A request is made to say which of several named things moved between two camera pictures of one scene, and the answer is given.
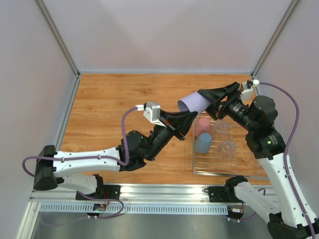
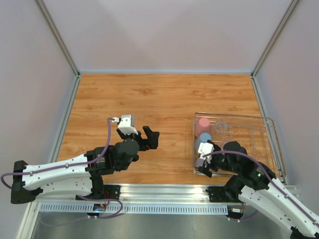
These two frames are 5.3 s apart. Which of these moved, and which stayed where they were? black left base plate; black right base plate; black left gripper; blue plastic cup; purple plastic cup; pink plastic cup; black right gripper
Moved: purple plastic cup; black right gripper; black left gripper
Stayed: blue plastic cup; black right base plate; pink plastic cup; black left base plate
